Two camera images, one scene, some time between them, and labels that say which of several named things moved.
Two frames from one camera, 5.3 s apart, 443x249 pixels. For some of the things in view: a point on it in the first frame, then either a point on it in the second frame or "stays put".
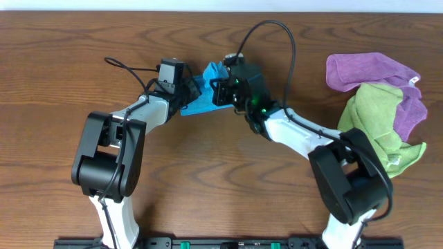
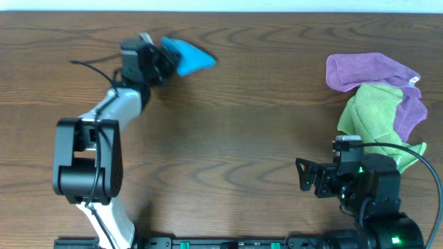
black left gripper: (193, 88) -> (160, 57)
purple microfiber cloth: (347, 71) stays put
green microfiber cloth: (372, 112) stays put
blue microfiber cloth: (206, 102) -> (190, 59)
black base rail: (231, 243) stays put
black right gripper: (219, 89) -> (326, 173)
